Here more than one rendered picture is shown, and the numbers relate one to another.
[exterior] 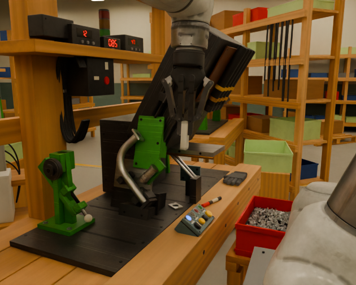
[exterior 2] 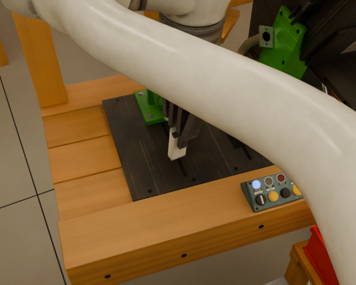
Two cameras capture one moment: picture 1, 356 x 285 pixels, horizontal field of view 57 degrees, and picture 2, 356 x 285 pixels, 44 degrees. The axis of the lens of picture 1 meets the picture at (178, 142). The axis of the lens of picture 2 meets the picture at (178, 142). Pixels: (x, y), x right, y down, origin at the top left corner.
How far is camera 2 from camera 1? 74 cm
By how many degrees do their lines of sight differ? 53
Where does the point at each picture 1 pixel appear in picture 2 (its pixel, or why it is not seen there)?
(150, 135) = (280, 45)
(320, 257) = not seen: outside the picture
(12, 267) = (83, 133)
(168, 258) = (190, 219)
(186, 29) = not seen: hidden behind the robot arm
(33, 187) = not seen: hidden behind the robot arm
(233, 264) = (295, 258)
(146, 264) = (164, 211)
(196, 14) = (173, 14)
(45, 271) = (99, 155)
